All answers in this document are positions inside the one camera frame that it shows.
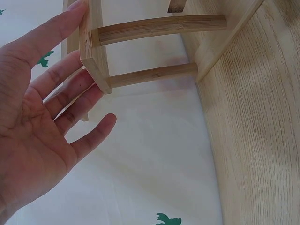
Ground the light wooden rack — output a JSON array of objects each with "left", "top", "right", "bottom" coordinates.
[{"left": 43, "top": 0, "right": 265, "bottom": 123}]

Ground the person's left hand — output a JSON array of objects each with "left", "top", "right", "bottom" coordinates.
[{"left": 0, "top": 0, "right": 117, "bottom": 225}]

